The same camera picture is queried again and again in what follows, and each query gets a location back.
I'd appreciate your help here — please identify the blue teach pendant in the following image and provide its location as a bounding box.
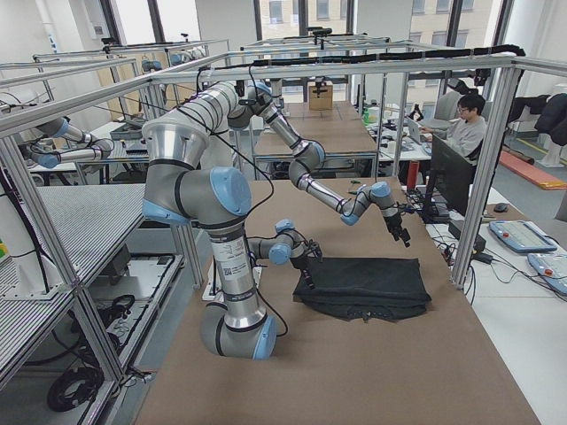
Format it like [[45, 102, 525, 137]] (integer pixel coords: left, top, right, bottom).
[[527, 253, 566, 296], [489, 220, 557, 253]]

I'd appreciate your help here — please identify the cardboard box on far table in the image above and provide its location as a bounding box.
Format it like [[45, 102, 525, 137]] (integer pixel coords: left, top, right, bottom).
[[308, 82, 333, 111]]

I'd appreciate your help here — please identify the black printed t-shirt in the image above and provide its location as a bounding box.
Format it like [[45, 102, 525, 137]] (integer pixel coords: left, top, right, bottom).
[[293, 258, 431, 321]]

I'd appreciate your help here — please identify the striped background table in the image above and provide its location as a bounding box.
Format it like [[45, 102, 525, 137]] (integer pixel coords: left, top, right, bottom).
[[1, 184, 144, 383]]

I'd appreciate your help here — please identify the person in grey sweater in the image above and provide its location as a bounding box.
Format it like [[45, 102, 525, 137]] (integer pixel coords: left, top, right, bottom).
[[420, 94, 487, 166]]

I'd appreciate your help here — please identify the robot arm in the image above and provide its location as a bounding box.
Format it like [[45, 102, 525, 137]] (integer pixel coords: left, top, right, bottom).
[[143, 81, 309, 359], [229, 86, 410, 246]]

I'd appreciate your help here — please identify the overhead aluminium frame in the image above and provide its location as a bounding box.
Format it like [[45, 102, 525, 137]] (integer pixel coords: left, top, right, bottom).
[[0, 38, 528, 382]]

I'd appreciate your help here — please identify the red cylinder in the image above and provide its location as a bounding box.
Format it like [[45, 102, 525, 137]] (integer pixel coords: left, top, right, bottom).
[[407, 161, 420, 190]]

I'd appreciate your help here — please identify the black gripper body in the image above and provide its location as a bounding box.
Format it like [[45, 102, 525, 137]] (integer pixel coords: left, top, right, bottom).
[[384, 214, 403, 234], [291, 253, 311, 277]]

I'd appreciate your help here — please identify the black computer mouse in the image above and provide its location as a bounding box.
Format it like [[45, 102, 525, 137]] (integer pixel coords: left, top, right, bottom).
[[493, 203, 509, 213]]

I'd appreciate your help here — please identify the black Huawei monitor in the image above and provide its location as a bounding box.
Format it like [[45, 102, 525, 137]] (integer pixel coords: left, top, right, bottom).
[[421, 135, 476, 223]]

